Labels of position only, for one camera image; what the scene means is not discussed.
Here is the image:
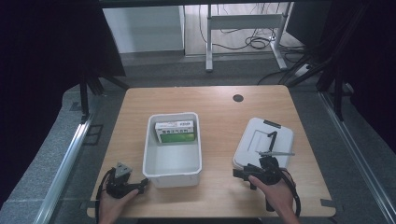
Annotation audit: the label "white plastic bin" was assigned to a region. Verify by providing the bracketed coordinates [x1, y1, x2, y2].
[142, 111, 203, 189]

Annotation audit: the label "green and white box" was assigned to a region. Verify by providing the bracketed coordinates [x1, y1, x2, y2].
[154, 119, 197, 145]

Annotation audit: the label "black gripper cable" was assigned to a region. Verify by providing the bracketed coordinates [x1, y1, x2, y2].
[279, 168, 302, 218]
[94, 168, 115, 224]

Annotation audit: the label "white metal desk frame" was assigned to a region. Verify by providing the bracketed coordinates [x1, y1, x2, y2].
[205, 2, 290, 74]

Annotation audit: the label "dark curtain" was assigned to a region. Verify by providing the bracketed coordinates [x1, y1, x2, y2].
[323, 0, 396, 155]
[0, 0, 127, 208]

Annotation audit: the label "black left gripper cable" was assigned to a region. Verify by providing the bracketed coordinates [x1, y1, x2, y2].
[94, 168, 115, 224]

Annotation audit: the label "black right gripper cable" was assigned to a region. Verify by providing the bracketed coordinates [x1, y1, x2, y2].
[279, 168, 302, 218]

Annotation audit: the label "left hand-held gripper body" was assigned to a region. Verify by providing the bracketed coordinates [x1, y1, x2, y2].
[105, 161, 142, 200]

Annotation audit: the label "white power strip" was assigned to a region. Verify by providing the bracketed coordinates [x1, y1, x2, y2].
[293, 63, 313, 78]

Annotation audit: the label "white plastic lid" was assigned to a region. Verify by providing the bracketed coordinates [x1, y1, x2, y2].
[232, 117, 295, 172]

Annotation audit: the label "black floor cables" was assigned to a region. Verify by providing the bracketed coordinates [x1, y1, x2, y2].
[197, 3, 307, 63]

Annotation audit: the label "aluminium rail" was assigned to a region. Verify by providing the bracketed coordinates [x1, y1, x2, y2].
[318, 91, 396, 224]
[32, 114, 95, 224]

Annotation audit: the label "white panel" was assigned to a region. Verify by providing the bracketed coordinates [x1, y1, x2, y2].
[102, 5, 185, 54]

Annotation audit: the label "person's right hand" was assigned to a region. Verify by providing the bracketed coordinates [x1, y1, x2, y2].
[247, 175, 297, 219]

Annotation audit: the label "black metal stand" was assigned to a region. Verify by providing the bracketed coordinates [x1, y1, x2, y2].
[78, 69, 131, 123]
[278, 3, 356, 122]

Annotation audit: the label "person's left hand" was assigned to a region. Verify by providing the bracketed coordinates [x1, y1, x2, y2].
[98, 189, 140, 224]

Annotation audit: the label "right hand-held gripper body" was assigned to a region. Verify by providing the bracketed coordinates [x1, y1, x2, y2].
[232, 150, 296, 191]

